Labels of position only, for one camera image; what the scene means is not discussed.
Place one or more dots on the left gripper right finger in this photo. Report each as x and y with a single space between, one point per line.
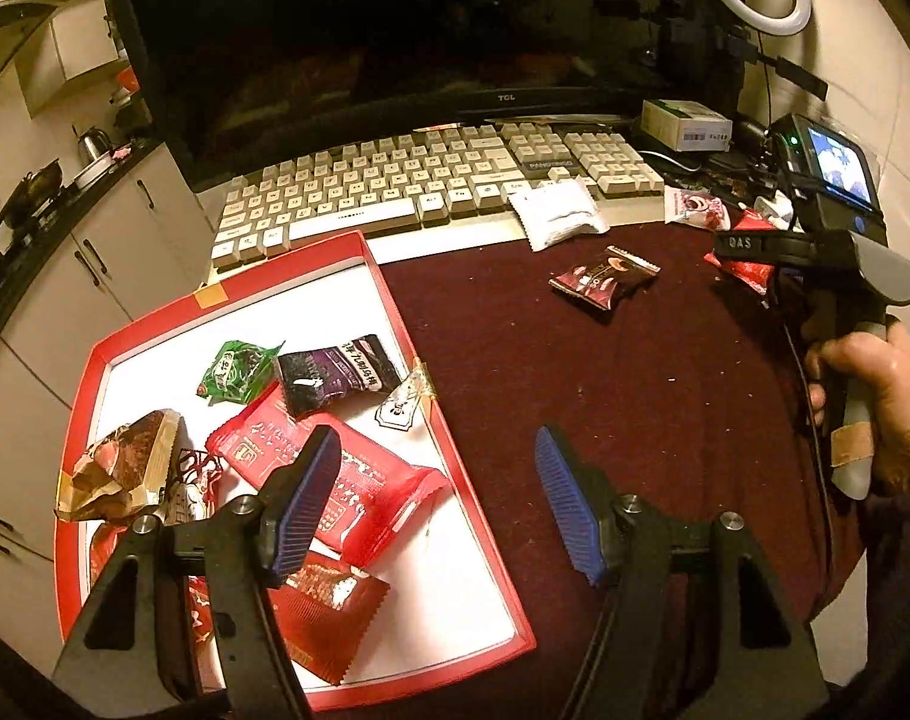
747 654

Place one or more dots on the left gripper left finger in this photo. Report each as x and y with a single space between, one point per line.
130 652

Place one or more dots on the brown chocolate snack packet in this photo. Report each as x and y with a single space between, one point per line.
125 473

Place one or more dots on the red candy packet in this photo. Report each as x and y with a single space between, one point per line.
324 611

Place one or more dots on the large red snack packet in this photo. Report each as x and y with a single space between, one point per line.
372 493

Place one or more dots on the green snack packet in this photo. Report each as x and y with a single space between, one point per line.
239 373

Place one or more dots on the person right hand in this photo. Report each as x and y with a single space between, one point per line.
884 365

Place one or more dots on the white pink snack packet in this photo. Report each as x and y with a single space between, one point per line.
694 208

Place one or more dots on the white green cardboard box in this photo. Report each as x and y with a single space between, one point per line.
686 126

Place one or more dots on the dark red chocolate packet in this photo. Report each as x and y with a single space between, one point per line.
607 279

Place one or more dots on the white pillow packet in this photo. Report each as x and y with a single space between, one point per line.
557 212

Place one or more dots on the dark purple snack packet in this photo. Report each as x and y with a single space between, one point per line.
311 380

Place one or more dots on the white mechanical keyboard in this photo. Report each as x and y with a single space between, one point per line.
433 189

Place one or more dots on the black frying pan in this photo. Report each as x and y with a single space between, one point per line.
30 194

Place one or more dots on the steel kettle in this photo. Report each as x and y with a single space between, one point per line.
92 144

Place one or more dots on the black computer monitor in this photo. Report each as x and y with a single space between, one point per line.
236 85

